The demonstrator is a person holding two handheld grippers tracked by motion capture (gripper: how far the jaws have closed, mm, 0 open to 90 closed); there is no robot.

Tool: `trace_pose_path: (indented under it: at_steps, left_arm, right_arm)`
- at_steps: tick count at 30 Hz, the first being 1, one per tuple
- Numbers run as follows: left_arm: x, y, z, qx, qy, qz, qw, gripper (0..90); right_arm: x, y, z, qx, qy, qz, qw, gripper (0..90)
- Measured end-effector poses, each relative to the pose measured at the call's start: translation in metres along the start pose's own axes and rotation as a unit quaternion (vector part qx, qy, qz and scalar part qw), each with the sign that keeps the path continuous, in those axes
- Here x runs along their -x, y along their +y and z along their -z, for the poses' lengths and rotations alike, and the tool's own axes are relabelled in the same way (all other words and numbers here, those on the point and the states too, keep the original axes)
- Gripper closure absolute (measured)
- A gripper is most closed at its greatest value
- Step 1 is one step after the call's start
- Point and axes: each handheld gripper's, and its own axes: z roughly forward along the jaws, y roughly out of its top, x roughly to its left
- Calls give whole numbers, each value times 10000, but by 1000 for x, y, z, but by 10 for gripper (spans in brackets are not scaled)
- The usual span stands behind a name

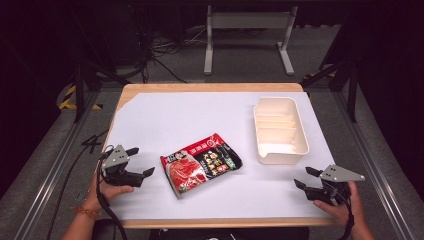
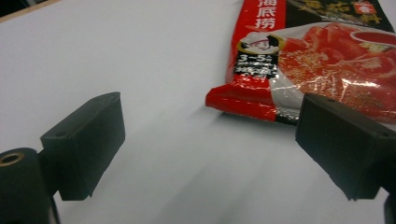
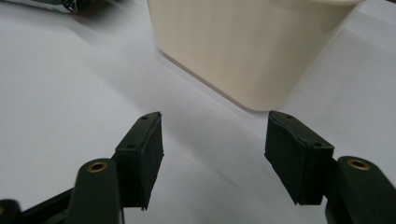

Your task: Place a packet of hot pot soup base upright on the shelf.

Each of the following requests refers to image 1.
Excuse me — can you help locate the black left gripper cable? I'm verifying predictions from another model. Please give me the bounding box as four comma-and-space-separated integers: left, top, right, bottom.
95, 149, 129, 240

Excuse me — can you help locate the white table mat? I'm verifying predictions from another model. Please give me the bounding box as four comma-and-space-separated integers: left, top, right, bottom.
102, 91, 336, 222

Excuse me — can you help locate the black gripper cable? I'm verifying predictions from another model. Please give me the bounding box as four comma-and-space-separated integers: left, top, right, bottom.
335, 190, 356, 240
95, 149, 129, 240

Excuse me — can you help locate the orange bead bracelet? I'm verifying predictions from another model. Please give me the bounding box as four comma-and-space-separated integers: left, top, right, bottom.
71, 206, 101, 221

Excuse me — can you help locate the white plastic container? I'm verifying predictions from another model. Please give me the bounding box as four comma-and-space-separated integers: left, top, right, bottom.
252, 96, 311, 166

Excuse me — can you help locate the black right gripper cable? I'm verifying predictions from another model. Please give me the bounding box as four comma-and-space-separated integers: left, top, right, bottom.
335, 190, 356, 240

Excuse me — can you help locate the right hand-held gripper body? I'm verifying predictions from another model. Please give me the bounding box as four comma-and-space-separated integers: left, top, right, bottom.
304, 163, 366, 206

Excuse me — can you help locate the black metal stand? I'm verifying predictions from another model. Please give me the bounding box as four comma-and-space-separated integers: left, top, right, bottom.
70, 58, 132, 124
300, 59, 360, 124

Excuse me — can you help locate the person's left hand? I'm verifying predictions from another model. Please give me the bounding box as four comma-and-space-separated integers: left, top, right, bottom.
82, 173, 135, 215

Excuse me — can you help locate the aluminium floor rail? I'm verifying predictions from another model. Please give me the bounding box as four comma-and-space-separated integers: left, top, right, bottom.
332, 90, 418, 240
12, 90, 102, 240

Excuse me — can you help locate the white metal frame stand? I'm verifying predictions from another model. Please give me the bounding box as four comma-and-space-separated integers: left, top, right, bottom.
203, 4, 299, 77

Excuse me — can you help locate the bundle of floor cables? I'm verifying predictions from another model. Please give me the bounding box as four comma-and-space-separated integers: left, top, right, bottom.
131, 23, 209, 85

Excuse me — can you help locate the red and black food packet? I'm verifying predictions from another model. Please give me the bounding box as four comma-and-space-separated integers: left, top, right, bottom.
159, 132, 244, 201

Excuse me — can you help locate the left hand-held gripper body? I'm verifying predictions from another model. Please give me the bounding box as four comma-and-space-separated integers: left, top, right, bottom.
101, 144, 145, 188

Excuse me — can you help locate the person's right hand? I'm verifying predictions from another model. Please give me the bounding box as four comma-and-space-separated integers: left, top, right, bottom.
313, 181, 366, 228

